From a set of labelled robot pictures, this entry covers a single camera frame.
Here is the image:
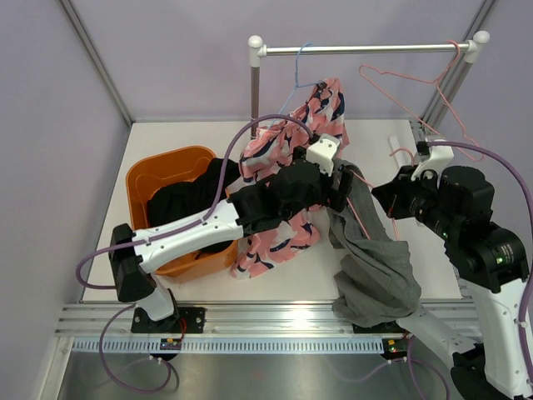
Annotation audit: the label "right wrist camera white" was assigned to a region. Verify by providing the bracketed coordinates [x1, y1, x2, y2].
[411, 136, 454, 181]

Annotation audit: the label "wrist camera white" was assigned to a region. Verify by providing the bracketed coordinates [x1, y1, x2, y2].
[411, 136, 454, 181]
[305, 134, 341, 177]

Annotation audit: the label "blue wire hanger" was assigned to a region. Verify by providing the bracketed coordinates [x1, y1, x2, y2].
[278, 42, 317, 115]

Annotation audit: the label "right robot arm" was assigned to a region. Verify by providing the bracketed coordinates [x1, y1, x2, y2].
[371, 166, 532, 399]

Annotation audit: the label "pink navy patterned shorts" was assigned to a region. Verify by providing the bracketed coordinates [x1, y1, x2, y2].
[231, 77, 350, 279]

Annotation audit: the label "pink hanger of grey shorts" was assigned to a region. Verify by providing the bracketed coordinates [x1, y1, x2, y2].
[343, 147, 417, 243]

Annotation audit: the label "orange plastic basket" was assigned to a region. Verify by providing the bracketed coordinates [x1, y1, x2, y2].
[126, 146, 238, 283]

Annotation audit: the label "silver clothes rack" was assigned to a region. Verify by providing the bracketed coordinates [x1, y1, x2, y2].
[247, 31, 491, 137]

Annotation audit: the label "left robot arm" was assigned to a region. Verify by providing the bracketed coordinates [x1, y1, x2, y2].
[108, 147, 353, 333]

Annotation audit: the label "pink hanger of black shorts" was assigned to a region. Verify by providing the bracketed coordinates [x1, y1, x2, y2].
[358, 40, 479, 148]

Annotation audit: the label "grey shorts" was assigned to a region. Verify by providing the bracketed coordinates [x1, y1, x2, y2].
[327, 159, 421, 328]

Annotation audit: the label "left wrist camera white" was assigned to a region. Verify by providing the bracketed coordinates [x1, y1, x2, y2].
[305, 134, 341, 177]

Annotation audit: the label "white slotted cable duct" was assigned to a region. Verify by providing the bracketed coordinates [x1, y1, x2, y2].
[72, 336, 385, 354]

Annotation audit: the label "black shorts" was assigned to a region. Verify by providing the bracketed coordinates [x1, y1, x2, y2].
[147, 158, 241, 259]

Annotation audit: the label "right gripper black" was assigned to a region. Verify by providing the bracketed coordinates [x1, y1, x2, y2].
[372, 163, 458, 239]

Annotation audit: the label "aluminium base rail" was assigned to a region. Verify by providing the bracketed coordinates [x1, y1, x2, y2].
[54, 300, 481, 338]

